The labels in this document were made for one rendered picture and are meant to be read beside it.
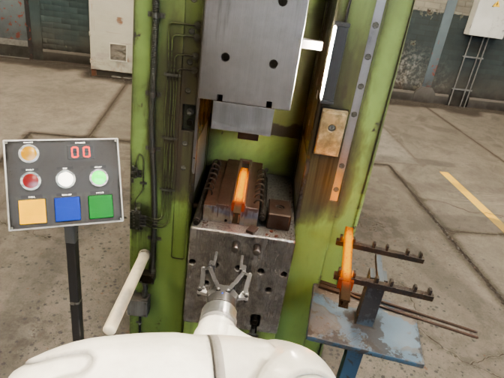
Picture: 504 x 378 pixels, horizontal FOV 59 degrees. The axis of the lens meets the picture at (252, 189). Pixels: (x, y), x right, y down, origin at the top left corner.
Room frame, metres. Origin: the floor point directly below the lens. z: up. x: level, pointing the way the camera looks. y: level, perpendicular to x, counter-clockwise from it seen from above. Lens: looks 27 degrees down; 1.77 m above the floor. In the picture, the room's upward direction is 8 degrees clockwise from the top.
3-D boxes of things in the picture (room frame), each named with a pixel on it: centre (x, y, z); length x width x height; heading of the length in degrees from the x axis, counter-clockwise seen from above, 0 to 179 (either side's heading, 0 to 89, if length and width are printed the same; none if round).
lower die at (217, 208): (1.61, 0.07, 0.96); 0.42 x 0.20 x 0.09; 0
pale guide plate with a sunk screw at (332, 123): (1.53, -0.25, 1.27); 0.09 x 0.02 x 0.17; 90
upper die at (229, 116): (1.61, 0.07, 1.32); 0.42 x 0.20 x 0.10; 0
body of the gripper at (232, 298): (0.89, 0.04, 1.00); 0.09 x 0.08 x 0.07; 1
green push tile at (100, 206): (1.24, 0.48, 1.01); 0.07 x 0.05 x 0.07; 115
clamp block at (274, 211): (1.46, -0.11, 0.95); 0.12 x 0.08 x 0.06; 0
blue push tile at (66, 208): (1.19, 0.57, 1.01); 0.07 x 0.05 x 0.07; 115
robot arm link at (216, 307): (0.81, 0.04, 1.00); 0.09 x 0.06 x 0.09; 91
